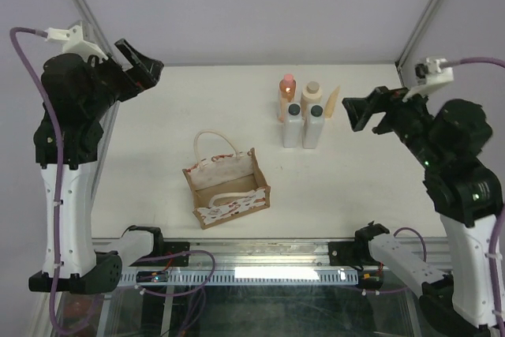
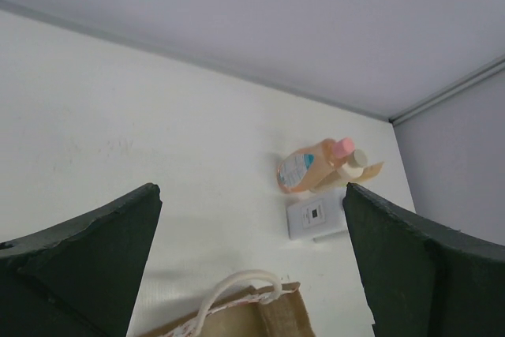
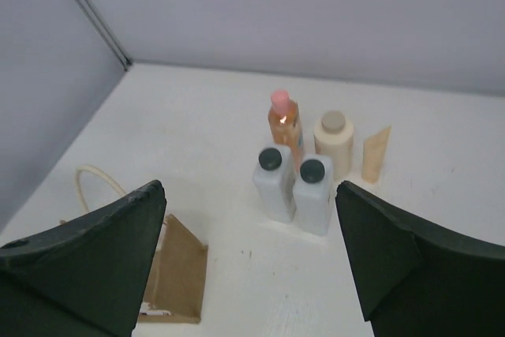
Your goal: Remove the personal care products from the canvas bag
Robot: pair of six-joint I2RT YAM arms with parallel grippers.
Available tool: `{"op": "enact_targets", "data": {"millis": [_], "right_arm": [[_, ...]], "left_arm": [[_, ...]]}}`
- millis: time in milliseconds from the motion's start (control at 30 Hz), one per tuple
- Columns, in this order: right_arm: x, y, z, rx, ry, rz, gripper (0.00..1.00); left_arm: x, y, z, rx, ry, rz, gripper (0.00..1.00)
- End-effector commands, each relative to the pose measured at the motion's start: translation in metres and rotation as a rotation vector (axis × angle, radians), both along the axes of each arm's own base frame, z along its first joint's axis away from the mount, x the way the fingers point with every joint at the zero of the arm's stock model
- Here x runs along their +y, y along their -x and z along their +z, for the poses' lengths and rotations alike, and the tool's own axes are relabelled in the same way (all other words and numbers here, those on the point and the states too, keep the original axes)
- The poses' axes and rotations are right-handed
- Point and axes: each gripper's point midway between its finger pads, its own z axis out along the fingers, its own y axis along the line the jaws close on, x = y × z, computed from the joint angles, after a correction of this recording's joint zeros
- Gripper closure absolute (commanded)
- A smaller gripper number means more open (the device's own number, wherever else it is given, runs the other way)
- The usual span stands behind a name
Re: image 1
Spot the cream bottle with round cap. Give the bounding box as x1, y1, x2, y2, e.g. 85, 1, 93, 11
300, 81, 322, 117

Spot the burlap cat print canvas bag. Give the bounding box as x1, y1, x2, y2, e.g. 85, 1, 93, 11
182, 129, 271, 230

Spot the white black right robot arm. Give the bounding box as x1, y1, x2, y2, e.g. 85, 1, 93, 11
342, 87, 504, 336

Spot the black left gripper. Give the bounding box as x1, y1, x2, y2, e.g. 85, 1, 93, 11
84, 39, 164, 119

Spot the orange bottle with pink cap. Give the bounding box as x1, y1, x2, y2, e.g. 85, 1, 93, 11
278, 73, 296, 122

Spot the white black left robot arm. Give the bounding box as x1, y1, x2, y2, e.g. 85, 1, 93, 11
28, 39, 166, 294

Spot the slotted cable duct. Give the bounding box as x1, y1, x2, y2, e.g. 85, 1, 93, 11
119, 266, 358, 287

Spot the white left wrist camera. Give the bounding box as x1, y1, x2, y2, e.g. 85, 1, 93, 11
45, 21, 107, 62

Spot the aluminium mounting rail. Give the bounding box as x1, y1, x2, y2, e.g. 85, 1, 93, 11
90, 236, 455, 275

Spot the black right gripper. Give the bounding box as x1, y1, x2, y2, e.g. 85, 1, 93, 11
341, 81, 443, 171

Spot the aluminium enclosure frame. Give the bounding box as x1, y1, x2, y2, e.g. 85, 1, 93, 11
27, 0, 494, 337

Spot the tan cone shaped tube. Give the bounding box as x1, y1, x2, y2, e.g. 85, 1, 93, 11
324, 85, 341, 119

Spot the white frosted rectangular bottle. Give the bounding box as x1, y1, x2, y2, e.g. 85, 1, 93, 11
282, 103, 303, 148

